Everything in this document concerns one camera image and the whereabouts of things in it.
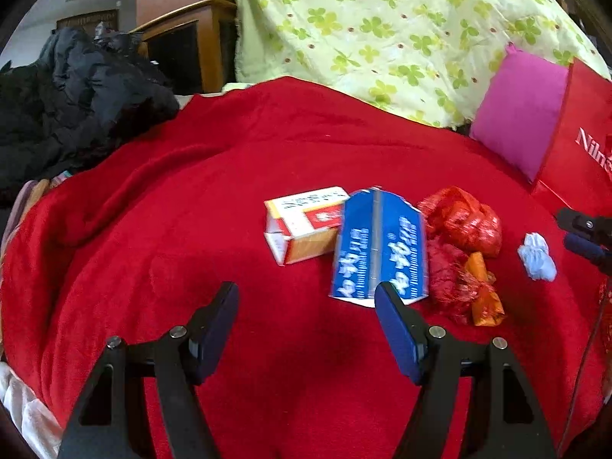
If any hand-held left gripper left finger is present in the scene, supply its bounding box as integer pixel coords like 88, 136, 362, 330
57, 281, 240, 459

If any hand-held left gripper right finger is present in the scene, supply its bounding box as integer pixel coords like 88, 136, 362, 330
374, 281, 558, 459

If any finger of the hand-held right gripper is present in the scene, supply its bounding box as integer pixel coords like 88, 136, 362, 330
556, 207, 612, 244
563, 233, 612, 277

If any light blue face mask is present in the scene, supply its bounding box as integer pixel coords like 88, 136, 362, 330
517, 232, 558, 282

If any red crinkled mesh wrapper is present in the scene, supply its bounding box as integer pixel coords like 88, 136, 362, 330
425, 239, 498, 327

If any blue and white carton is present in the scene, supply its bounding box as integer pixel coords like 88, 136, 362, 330
328, 186, 430, 308

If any orange snack wrapper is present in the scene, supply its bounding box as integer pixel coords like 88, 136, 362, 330
465, 251, 506, 327

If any white and orange carton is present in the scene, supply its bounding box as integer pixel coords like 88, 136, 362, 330
263, 186, 352, 266

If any red paper gift bag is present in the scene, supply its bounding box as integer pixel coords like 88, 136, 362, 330
530, 57, 612, 221

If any pink pillow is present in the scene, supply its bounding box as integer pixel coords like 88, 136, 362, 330
469, 43, 571, 183

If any red fleece blanket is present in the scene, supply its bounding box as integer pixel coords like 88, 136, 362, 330
1, 76, 612, 459

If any white bed sheet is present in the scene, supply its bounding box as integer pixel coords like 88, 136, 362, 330
0, 358, 64, 459

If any striped cloth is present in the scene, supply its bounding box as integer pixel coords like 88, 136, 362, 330
8, 168, 77, 249

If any black jacket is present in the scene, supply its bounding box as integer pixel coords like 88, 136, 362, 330
0, 26, 181, 208

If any green floral quilt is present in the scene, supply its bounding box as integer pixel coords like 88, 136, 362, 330
228, 0, 612, 130

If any black cable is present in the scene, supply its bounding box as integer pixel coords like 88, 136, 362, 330
556, 291, 604, 456

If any wooden bed frame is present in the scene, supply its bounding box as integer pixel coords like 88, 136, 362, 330
128, 0, 240, 95

